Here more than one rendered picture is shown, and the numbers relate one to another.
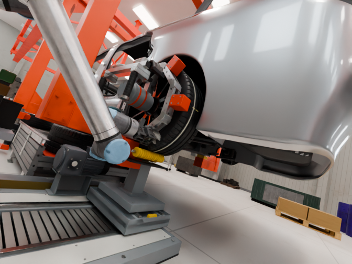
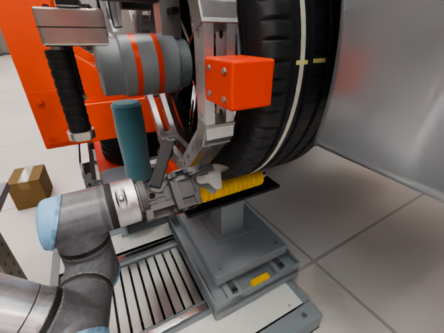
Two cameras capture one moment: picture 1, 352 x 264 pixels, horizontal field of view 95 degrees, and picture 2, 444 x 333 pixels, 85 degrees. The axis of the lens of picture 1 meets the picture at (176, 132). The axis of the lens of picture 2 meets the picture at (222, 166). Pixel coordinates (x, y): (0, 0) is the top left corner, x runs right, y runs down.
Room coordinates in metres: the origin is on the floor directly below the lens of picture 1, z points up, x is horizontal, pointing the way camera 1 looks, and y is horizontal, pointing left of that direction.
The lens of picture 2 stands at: (0.50, -0.09, 0.91)
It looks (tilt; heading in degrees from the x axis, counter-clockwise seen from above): 28 degrees down; 21
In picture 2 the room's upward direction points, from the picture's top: straight up
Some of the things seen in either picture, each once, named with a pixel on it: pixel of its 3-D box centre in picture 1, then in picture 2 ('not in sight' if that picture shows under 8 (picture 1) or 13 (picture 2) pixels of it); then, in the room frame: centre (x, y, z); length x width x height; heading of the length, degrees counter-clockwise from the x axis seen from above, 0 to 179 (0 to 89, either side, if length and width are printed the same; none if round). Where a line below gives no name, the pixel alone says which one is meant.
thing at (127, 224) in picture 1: (128, 205); (226, 242); (1.21, 0.16, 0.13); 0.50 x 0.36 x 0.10; 49
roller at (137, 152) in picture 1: (149, 155); (226, 185); (1.08, 0.12, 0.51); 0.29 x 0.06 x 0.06; 139
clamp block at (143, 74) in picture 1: (140, 71); (73, 26); (0.82, 0.28, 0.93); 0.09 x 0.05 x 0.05; 139
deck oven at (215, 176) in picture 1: (213, 164); not in sight; (9.22, -2.57, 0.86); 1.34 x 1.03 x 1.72; 52
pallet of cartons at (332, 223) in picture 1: (304, 215); not in sight; (3.88, -3.46, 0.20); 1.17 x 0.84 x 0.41; 62
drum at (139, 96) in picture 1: (136, 96); (143, 65); (1.03, 0.32, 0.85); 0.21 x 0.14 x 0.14; 139
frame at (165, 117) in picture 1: (144, 101); (171, 63); (1.08, 0.27, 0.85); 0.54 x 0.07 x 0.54; 49
